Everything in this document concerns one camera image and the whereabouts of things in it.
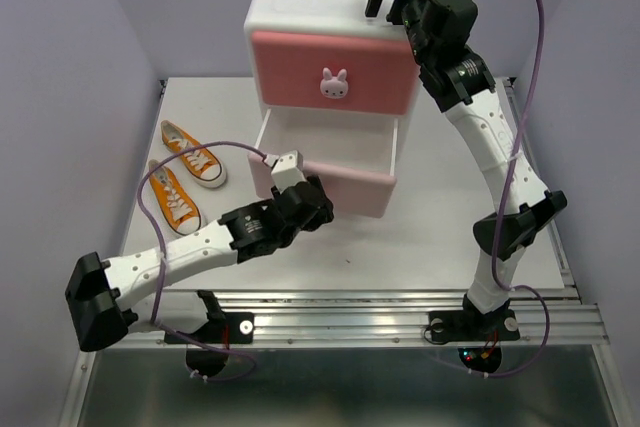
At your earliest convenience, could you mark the orange sneaker front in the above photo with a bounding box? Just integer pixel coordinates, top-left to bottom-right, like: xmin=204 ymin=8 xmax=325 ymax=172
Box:
xmin=148 ymin=160 xmax=203 ymax=236

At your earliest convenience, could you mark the dark pink top drawer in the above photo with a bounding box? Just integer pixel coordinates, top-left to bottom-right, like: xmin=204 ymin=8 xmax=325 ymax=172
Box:
xmin=250 ymin=31 xmax=417 ymax=116

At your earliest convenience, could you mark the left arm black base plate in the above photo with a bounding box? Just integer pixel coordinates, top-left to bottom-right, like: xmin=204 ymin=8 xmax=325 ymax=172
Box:
xmin=164 ymin=312 xmax=257 ymax=383

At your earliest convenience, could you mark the orange sneaker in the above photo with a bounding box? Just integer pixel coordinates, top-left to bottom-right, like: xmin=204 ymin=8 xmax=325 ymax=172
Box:
xmin=160 ymin=120 xmax=227 ymax=189
xmin=148 ymin=160 xmax=203 ymax=236

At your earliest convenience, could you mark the light pink bottom drawer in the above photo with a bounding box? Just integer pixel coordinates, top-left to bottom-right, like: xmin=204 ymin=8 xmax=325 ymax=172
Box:
xmin=256 ymin=107 xmax=399 ymax=218

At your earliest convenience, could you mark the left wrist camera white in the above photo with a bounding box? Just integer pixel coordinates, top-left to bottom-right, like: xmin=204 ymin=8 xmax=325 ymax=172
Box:
xmin=271 ymin=150 xmax=306 ymax=192

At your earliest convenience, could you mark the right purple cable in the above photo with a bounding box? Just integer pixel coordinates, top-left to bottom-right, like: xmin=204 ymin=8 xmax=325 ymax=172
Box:
xmin=430 ymin=0 xmax=551 ymax=379

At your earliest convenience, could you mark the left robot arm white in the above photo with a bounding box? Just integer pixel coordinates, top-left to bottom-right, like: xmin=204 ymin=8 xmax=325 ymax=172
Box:
xmin=64 ymin=175 xmax=334 ymax=352

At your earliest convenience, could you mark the white plastic drawer cabinet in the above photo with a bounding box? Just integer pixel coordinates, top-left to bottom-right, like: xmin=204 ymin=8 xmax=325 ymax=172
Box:
xmin=243 ymin=0 xmax=426 ymax=148

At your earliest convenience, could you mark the pink bunny knob top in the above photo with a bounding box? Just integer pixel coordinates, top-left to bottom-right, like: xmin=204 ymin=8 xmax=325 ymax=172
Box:
xmin=320 ymin=67 xmax=349 ymax=99

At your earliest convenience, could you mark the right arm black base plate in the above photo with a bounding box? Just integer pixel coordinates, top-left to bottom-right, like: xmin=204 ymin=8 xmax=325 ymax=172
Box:
xmin=423 ymin=309 xmax=521 ymax=377

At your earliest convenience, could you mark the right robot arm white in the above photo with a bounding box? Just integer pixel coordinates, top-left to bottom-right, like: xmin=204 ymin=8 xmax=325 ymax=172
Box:
xmin=365 ymin=0 xmax=567 ymax=337

